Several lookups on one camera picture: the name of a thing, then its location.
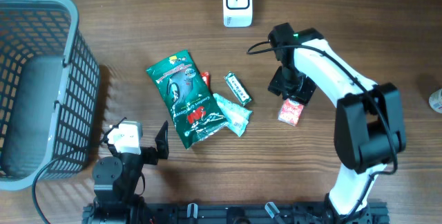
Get red Nescafe stick sachet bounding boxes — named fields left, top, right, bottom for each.
left=201, top=71, right=210, bottom=88

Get grey plastic shopping basket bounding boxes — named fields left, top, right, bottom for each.
left=1, top=0, right=100, bottom=191

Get green lidded small jar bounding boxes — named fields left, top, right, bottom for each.
left=428, top=88, right=442, bottom=113

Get white barcode scanner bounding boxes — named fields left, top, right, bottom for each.
left=223, top=0, right=253, bottom=28

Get light green wipes packet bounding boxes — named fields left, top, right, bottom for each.
left=213, top=93, right=253, bottom=137

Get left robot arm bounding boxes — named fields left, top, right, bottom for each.
left=82, top=118, right=169, bottom=223

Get green 3M gloves packet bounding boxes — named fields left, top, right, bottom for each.
left=146, top=50, right=229, bottom=149

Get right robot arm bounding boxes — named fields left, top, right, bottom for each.
left=268, top=23, right=406, bottom=223

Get white green box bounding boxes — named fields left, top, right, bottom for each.
left=224, top=71, right=252, bottom=106

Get pink Kleenex tissue pack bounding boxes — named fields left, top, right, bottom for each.
left=278, top=99, right=304, bottom=127

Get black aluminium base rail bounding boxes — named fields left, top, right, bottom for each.
left=81, top=201, right=390, bottom=224

